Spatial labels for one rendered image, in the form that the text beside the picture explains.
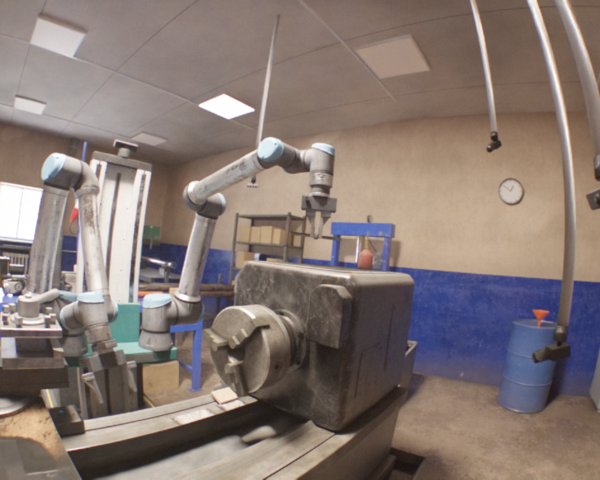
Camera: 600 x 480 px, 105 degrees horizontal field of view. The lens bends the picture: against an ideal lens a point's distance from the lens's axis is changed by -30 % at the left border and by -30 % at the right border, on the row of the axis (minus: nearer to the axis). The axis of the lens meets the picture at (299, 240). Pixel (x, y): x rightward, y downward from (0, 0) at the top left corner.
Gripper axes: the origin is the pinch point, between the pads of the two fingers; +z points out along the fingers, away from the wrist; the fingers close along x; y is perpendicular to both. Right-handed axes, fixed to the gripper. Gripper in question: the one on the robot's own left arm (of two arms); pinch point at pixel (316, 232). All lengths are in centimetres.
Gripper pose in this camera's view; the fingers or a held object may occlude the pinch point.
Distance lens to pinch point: 121.4
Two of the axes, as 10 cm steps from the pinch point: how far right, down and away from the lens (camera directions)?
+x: 9.9, 0.9, -0.6
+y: -0.5, -0.5, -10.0
